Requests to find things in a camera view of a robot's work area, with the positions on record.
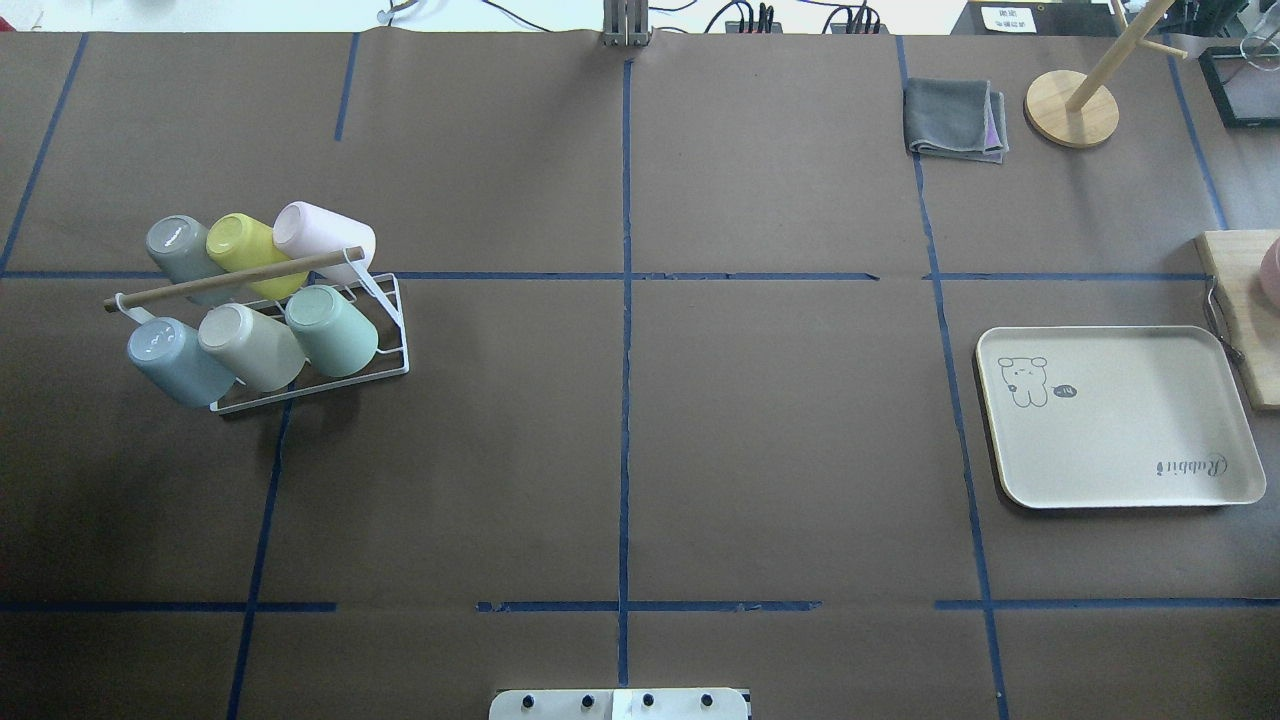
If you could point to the wooden mug tree stand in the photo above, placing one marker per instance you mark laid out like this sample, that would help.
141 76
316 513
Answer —
1076 110

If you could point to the white wire cup rack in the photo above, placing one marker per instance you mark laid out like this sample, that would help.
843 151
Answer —
376 296

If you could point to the grey aluminium post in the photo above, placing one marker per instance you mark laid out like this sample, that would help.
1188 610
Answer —
626 23

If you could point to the beige cup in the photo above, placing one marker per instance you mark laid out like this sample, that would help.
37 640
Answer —
262 352

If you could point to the mint green cup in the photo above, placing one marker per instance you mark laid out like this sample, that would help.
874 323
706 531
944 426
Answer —
335 336

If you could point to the pink ice bowl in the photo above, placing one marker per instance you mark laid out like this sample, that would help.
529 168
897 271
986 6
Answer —
1269 273

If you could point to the blue cup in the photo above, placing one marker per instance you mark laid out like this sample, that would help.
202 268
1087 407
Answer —
168 353

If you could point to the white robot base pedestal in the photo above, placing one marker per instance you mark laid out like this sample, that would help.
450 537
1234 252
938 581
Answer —
622 703

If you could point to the grey cup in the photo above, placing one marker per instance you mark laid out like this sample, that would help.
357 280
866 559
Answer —
177 244

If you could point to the beige rabbit serving tray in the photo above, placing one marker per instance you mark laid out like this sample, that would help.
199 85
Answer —
1116 416

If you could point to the pink cup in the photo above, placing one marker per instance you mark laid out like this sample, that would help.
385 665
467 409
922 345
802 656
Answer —
302 230

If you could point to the yellow cup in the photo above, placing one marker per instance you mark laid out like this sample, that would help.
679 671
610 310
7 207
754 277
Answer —
237 242

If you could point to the wooden cutting board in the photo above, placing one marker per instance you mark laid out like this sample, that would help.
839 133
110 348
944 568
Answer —
1252 323

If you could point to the grey folded cloth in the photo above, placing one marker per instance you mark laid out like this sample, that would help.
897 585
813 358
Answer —
955 118

